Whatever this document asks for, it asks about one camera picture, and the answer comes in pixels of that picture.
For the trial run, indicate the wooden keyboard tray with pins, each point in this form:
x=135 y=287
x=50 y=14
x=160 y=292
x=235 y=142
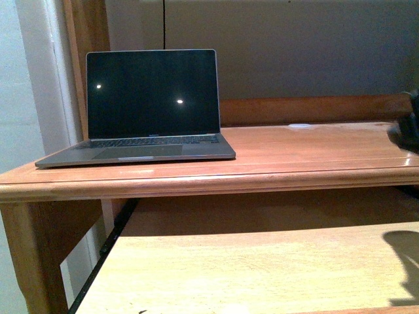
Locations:
x=321 y=251

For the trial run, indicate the grey laptop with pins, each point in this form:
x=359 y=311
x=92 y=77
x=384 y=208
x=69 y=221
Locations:
x=149 y=106

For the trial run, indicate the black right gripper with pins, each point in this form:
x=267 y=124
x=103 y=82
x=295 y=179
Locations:
x=404 y=134

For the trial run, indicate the wooden desk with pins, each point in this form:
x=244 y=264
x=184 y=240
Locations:
x=46 y=212

